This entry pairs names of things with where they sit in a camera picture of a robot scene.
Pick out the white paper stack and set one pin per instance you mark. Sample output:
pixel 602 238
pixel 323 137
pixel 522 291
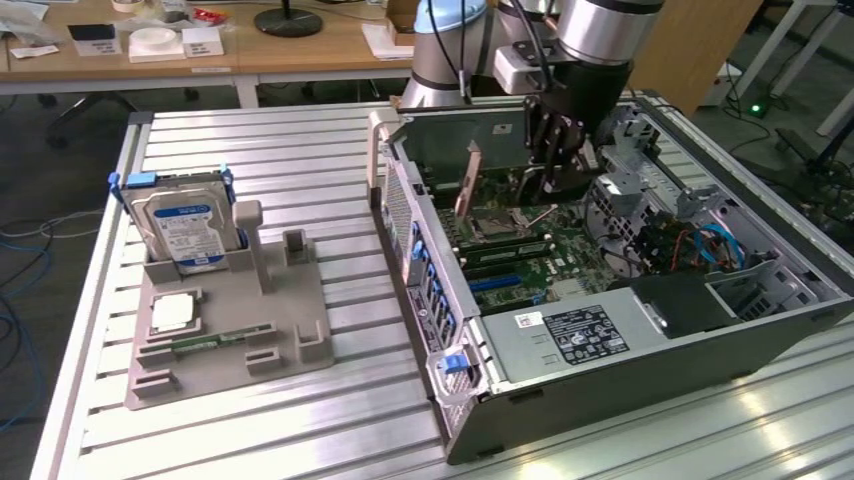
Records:
pixel 387 42

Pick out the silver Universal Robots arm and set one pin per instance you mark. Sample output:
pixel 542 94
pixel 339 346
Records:
pixel 601 30

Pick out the small white cardboard box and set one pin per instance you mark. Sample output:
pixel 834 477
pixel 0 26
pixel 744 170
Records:
pixel 202 42

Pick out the white box black label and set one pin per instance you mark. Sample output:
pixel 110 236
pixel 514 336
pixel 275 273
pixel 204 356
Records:
pixel 94 42

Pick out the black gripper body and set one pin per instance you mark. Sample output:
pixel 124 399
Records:
pixel 587 95

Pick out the CPU socket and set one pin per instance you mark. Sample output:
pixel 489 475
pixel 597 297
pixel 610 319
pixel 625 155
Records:
pixel 494 227

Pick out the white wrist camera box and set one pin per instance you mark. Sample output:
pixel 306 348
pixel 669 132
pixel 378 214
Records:
pixel 517 70

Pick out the open dark grey PC case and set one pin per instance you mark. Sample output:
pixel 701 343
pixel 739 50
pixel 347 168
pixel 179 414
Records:
pixel 601 400

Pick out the silver CPU chip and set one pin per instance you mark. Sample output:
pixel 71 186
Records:
pixel 172 314

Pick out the black RAM stick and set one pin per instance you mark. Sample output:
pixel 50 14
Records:
pixel 507 254

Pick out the graphics card with metal bracket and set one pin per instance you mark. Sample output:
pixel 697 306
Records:
pixel 470 175

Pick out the silver metal drive cage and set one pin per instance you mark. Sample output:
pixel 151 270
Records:
pixel 621 195

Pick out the brown cardboard box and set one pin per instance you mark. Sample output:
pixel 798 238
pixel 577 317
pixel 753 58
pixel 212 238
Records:
pixel 401 15

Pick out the grey plastic parts rack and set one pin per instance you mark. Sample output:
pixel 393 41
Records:
pixel 220 370

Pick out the white paper label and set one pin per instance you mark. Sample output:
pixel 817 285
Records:
pixel 34 51

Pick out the black office chair base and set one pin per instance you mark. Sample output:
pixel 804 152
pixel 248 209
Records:
pixel 67 117
pixel 794 145

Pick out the wooden cabinet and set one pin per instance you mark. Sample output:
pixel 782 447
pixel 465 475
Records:
pixel 707 50

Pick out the green motherboard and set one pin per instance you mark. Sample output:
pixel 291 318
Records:
pixel 567 265

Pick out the red and white packet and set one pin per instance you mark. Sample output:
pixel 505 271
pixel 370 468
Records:
pixel 207 16

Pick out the silver metal disk bay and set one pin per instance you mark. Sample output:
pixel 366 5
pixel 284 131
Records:
pixel 768 285

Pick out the clear plastic bag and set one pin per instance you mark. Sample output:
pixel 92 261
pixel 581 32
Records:
pixel 27 20

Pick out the blue expansion slot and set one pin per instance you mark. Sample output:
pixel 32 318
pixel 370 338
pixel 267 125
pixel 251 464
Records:
pixel 495 285

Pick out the beige tape roll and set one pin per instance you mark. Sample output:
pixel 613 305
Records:
pixel 126 5

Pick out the green RAM stick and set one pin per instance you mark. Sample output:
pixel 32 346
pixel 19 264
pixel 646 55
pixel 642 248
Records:
pixel 207 342

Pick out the metal socket cover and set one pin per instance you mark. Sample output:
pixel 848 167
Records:
pixel 523 216

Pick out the grey power supply unit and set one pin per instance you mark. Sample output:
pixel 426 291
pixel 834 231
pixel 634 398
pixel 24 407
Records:
pixel 521 350

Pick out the black round lamp base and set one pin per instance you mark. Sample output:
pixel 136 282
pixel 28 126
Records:
pixel 287 25

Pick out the hard disk with blue caddy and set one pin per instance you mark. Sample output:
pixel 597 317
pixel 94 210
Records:
pixel 187 235

